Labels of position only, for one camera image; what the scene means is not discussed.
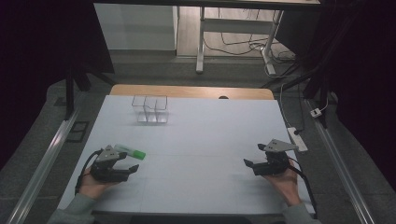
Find wooden table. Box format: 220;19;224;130
109;83;276;101

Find clear acrylic organizer box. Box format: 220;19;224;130
131;94;170;125

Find person's left hand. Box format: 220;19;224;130
78;167;117;201

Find white power strip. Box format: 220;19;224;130
286;126;309;153

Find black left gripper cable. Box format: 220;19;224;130
74;148;105;196

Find person's right hand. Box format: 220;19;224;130
262;158;303;207

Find white table cover sheet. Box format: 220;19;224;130
57;94;316;217

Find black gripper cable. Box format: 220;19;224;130
288;158;319;220
74;148;105;196

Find black floor plate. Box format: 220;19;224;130
65;120;91;144

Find small white plug adapter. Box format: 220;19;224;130
309;106;323;119

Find white desk frame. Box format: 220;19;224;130
195;5;285;77

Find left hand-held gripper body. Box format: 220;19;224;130
90;145;131;184

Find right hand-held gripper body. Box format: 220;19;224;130
252;138;300;177

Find white cabinet panel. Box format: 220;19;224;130
92;3;179;51

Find black floor cables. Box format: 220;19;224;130
204;7;307;134

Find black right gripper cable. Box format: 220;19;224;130
288;158;319;220

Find aluminium rail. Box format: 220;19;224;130
304;98;377;224
5;92;87;224

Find green highlighter pen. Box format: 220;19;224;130
114;143;147;161

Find black tripod stand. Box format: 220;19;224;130
63;55;118;121
261;62;335;130

